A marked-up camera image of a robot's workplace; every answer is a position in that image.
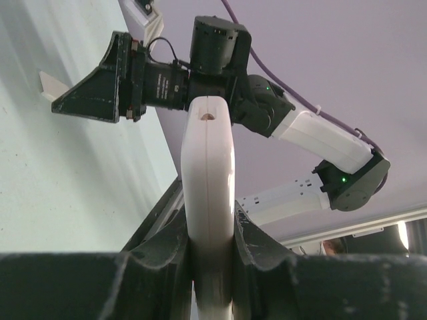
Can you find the white red remote control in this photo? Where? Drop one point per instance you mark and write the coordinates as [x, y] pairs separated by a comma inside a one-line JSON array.
[[208, 178]]

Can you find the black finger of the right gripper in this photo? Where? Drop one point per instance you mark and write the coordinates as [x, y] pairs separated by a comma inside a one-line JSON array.
[[94, 96]]

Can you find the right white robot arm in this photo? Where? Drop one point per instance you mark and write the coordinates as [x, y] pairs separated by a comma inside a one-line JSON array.
[[352, 169]]

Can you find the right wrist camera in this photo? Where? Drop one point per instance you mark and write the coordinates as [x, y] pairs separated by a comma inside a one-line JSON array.
[[143, 19]]

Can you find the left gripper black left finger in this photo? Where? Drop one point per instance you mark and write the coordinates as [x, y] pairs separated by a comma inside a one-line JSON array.
[[152, 281]]

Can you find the white battery cover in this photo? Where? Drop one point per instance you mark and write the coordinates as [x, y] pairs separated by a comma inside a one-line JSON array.
[[51, 87]]

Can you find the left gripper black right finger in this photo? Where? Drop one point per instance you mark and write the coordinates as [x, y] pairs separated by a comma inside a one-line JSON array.
[[271, 282]]

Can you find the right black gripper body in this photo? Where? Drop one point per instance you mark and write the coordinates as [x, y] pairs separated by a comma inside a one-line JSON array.
[[131, 79]]

